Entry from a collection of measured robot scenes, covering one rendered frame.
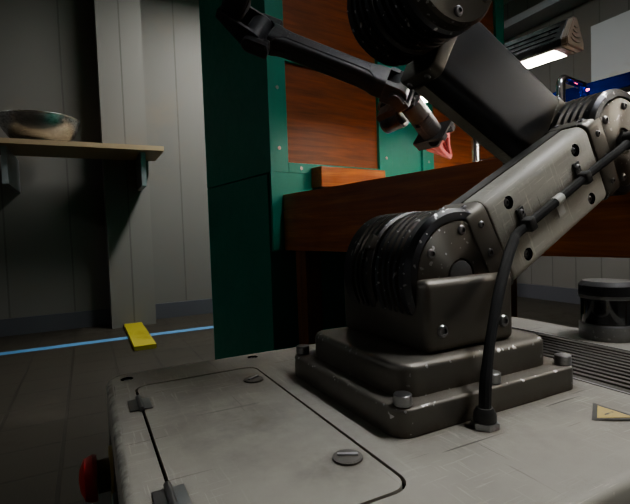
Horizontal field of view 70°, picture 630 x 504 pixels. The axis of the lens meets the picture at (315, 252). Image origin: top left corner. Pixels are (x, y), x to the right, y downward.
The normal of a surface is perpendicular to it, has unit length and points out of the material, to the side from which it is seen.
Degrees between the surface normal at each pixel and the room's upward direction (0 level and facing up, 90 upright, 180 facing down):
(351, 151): 90
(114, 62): 90
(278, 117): 90
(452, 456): 0
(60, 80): 90
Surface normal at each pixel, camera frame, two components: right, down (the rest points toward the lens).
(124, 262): 0.46, 0.02
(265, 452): -0.04, -1.00
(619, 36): -0.89, 0.05
